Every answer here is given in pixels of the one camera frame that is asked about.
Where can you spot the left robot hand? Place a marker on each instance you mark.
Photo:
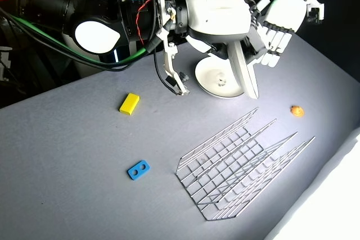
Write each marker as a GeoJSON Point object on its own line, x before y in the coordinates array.
{"type": "Point", "coordinates": [287, 12]}

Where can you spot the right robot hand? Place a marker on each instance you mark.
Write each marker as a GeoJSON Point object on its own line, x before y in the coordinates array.
{"type": "Point", "coordinates": [219, 12]}

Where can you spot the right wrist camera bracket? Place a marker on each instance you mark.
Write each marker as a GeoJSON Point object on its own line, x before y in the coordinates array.
{"type": "Point", "coordinates": [168, 54]}

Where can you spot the blue block with two holes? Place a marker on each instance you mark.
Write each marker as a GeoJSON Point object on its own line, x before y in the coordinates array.
{"type": "Point", "coordinates": [133, 175]}

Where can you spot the white plate with black rim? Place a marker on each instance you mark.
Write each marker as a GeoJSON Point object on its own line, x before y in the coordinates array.
{"type": "Point", "coordinates": [211, 78]}

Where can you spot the orange swirl cookie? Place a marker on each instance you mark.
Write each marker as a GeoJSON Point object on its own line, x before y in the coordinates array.
{"type": "Point", "coordinates": [297, 112]}

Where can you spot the yellow rectangular block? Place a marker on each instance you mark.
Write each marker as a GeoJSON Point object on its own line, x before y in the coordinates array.
{"type": "Point", "coordinates": [129, 104]}

